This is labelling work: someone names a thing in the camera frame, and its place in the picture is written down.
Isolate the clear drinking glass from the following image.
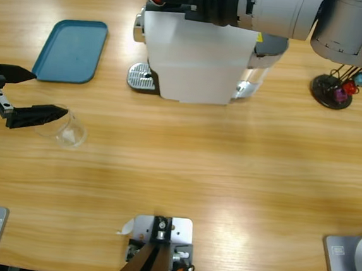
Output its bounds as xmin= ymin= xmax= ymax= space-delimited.
xmin=30 ymin=101 xmax=90 ymax=150

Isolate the white capsule coffee machine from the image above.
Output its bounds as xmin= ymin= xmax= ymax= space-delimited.
xmin=126 ymin=0 xmax=260 ymax=111

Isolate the purple coffee capsule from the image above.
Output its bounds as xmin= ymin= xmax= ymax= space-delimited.
xmin=333 ymin=87 xmax=348 ymax=104

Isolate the teal plastic tray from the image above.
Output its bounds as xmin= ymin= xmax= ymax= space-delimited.
xmin=30 ymin=15 xmax=111 ymax=88

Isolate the clear water tank dark lid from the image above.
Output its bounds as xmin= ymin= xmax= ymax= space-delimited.
xmin=233 ymin=29 xmax=291 ymax=104

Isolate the black capsule holder with rods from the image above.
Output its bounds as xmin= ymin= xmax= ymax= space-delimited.
xmin=308 ymin=60 xmax=362 ymax=112

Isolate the white paper tag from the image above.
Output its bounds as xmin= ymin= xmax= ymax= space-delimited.
xmin=115 ymin=217 xmax=136 ymax=237

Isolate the dark camera post with bracket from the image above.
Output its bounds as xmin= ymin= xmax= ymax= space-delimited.
xmin=111 ymin=212 xmax=175 ymax=271

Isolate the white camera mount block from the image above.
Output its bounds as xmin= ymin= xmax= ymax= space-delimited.
xmin=120 ymin=212 xmax=198 ymax=271

